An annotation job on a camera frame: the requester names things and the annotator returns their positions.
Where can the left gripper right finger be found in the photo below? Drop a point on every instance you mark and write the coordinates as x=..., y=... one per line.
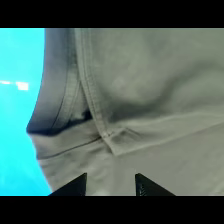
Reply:
x=148, y=187

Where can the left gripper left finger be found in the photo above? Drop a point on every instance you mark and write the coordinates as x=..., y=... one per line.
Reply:
x=75, y=187

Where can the grey T-shirt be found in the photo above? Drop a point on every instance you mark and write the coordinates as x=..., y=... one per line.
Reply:
x=143, y=100

